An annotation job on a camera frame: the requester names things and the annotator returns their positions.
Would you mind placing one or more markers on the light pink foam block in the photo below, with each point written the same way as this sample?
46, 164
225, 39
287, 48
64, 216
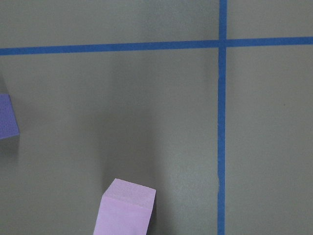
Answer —
125, 209

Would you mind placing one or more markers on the purple foam block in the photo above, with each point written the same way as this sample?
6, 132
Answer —
8, 123

